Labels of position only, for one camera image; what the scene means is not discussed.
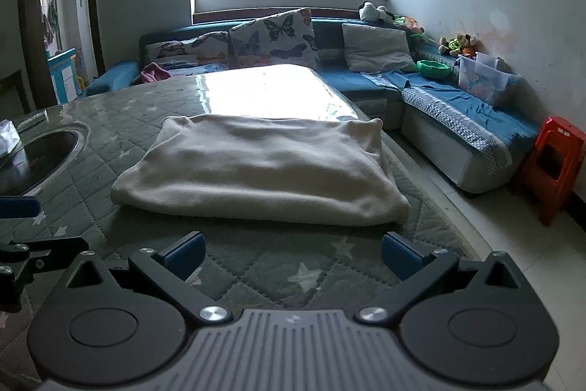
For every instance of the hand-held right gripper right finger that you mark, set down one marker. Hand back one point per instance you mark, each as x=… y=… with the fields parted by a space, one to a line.
x=398 y=256

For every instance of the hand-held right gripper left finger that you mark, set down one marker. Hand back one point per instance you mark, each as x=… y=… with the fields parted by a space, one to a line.
x=187 y=256

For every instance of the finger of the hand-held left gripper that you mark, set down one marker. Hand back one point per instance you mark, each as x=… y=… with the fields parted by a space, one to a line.
x=20 y=207
x=50 y=251

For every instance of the beige garment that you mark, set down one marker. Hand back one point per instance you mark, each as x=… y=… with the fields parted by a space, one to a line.
x=256 y=171

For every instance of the round dark glass cooktop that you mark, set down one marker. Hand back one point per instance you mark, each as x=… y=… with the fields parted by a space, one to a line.
x=36 y=157

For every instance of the white tissue pack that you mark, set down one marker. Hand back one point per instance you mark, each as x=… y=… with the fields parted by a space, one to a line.
x=8 y=139

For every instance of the dark wooden furniture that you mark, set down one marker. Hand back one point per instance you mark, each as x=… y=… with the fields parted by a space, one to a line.
x=16 y=95

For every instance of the blue toy cabinet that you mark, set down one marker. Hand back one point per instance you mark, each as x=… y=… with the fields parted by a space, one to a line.
x=62 y=77

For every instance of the blue sofa blanket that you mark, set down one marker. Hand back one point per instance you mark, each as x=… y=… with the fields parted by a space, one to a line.
x=476 y=111

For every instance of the red plastic stool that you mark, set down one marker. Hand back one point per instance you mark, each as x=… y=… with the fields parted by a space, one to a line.
x=556 y=171

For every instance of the pink cloth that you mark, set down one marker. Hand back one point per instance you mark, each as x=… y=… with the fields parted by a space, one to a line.
x=153 y=74

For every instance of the green bowl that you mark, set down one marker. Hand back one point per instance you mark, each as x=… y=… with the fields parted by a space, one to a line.
x=432 y=70

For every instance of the clear plastic storage box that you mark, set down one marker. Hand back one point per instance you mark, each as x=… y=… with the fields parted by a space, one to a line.
x=485 y=82

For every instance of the long butterfly print pillow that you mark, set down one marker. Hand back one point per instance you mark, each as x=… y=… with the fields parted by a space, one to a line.
x=187 y=47

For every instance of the grey pillow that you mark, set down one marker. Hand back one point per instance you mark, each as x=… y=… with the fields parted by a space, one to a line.
x=377 y=47

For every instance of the green plush toy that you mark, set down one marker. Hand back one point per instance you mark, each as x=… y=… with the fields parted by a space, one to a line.
x=451 y=45

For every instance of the brown bear plush toy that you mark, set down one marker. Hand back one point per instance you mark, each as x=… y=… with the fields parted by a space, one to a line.
x=468 y=45

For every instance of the colourful plush toy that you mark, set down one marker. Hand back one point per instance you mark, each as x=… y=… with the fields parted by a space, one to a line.
x=409 y=24

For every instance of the blue corner sofa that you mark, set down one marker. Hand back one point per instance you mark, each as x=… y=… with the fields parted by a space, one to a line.
x=329 y=34

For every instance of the square butterfly print pillow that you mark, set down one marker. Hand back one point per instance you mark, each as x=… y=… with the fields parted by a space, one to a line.
x=274 y=36

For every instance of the panda plush toy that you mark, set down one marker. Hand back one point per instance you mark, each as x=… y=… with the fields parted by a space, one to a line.
x=375 y=13

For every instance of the dark wooden door frame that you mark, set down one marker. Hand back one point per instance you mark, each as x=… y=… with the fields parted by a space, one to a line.
x=29 y=6

